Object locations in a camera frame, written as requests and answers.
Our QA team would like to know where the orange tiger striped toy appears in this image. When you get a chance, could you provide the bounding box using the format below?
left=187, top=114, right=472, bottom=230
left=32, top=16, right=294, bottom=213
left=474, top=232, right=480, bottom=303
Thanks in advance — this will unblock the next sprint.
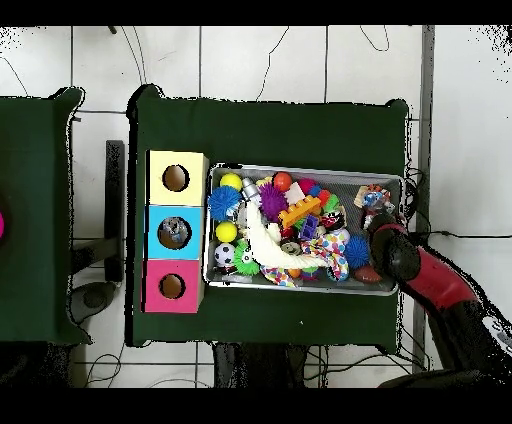
left=354, top=183, right=394, bottom=212

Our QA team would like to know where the purple toy building block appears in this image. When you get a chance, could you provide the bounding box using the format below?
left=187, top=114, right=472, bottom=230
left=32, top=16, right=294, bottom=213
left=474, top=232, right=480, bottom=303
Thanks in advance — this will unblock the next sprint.
left=299, top=215, right=320, bottom=241

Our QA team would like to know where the small blue spiky ball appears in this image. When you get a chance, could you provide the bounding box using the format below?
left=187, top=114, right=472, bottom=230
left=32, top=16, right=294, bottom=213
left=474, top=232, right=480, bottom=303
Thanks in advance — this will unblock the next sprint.
left=343, top=235, right=373, bottom=269

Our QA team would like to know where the orange toy building block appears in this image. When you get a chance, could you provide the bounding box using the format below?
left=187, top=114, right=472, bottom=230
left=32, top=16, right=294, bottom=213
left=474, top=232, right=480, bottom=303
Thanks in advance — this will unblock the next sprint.
left=278, top=195, right=323, bottom=231

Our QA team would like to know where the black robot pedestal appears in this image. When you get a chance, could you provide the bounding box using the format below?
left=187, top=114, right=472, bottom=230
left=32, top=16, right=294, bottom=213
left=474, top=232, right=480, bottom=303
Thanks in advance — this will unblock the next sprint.
left=211, top=342, right=313, bottom=389

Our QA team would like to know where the black floor cable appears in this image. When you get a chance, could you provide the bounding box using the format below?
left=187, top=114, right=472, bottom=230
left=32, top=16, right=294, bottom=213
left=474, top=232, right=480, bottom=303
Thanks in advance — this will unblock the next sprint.
left=407, top=227, right=512, bottom=244

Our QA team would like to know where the orange ball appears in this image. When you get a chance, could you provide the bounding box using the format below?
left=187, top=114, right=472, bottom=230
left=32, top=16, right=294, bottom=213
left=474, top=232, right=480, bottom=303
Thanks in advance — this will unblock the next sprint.
left=272, top=171, right=294, bottom=193

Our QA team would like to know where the dark green table cloth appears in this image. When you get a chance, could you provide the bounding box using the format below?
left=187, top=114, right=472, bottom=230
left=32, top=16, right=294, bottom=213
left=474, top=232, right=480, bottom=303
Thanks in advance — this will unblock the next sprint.
left=0, top=86, right=93, bottom=347
left=126, top=83, right=411, bottom=353

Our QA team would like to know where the shallow clear mesh bin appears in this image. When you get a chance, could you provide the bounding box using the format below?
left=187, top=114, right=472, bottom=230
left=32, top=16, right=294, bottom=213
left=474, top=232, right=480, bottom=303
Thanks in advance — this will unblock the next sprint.
left=203, top=163, right=405, bottom=296

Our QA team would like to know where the colourful patterned cloth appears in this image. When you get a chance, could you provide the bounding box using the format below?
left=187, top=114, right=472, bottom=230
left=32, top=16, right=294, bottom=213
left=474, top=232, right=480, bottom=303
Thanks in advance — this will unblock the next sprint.
left=262, top=229, right=353, bottom=288

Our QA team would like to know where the purple spiky ball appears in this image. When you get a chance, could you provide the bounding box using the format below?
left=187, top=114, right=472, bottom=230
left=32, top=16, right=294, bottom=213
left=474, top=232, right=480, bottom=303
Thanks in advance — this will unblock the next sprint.
left=258, top=183, right=289, bottom=224

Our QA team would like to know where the cream knitted cloth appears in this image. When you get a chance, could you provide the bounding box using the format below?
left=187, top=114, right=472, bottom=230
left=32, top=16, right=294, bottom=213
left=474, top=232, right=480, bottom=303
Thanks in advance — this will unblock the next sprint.
left=242, top=199, right=331, bottom=272

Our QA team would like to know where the small soccer ball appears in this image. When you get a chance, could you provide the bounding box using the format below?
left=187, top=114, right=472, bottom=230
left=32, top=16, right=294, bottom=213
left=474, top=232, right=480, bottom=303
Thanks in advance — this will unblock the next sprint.
left=212, top=241, right=237, bottom=267

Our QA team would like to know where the yellow ball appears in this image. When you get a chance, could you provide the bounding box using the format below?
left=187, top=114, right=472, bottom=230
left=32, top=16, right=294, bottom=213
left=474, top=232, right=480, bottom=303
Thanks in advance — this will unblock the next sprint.
left=214, top=220, right=239, bottom=244
left=219, top=171, right=243, bottom=191

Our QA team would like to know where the wooden box with three holes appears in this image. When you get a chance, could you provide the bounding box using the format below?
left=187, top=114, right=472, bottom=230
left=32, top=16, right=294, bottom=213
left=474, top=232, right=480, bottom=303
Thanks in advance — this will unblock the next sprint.
left=143, top=149, right=211, bottom=315

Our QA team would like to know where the large blue spiky ball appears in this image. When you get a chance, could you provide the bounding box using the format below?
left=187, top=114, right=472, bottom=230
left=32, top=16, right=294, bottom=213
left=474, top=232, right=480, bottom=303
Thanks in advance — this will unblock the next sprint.
left=207, top=184, right=242, bottom=223

